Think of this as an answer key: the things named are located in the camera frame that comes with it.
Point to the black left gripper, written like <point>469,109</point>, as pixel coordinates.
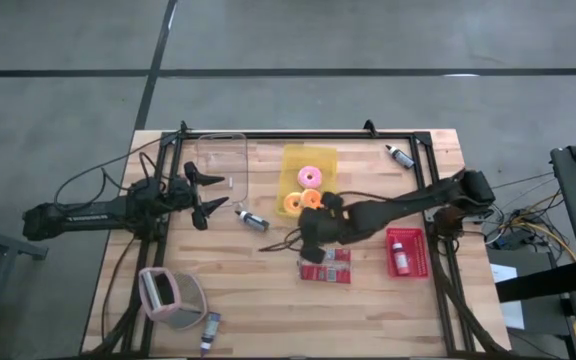
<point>180,194</point>

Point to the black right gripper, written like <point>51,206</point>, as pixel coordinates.
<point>323,227</point>

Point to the red snack package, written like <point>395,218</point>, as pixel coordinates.
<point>330,272</point>

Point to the pink frosted toy donut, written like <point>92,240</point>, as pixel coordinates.
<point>304,181</point>

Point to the black bottle white cap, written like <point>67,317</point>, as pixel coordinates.
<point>402,157</point>
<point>254,221</point>

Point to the yellow plastic bin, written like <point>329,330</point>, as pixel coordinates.
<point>308,155</point>

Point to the light red dropper bottle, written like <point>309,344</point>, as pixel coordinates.
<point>401,260</point>

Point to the purplish red dropper bottle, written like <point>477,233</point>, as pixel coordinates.
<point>210,330</point>

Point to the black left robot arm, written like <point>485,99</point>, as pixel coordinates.
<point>88,217</point>

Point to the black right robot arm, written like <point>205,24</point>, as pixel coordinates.
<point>408,202</point>

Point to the clear plastic bin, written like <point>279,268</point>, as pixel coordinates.
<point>220,150</point>

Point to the red plastic basket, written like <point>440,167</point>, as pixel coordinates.
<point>418,255</point>

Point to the pink mesh basket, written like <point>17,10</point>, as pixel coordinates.
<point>188,300</point>

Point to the white paper sheet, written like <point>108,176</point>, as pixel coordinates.
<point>514,315</point>

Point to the black frame clamp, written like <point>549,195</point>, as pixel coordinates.
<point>183,127</point>
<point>370,128</point>

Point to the black aluminium table frame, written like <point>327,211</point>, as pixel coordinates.
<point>348,135</point>

